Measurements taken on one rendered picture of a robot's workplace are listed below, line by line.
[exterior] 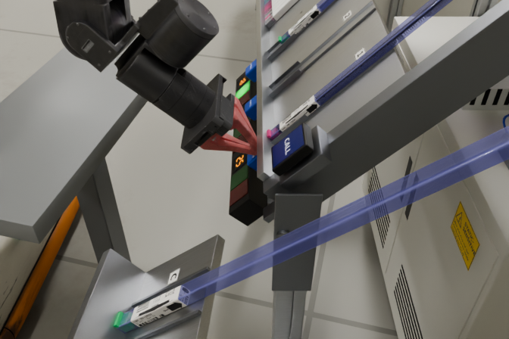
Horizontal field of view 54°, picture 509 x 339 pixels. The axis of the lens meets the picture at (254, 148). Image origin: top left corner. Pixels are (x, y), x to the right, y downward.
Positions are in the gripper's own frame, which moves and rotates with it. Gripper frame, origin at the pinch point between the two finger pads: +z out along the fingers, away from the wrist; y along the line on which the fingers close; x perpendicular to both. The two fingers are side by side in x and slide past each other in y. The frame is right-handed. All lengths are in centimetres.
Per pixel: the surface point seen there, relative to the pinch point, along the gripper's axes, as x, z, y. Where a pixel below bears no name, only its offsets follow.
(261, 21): -2.9, -0.8, 33.3
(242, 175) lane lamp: 4.7, 2.2, 0.2
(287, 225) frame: -2.5, 2.6, -13.8
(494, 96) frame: -24.0, 34.5, 21.5
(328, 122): -11.1, 1.4, -4.1
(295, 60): -7.7, 1.3, 14.9
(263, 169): -2.5, -0.8, -6.8
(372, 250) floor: 29, 73, 41
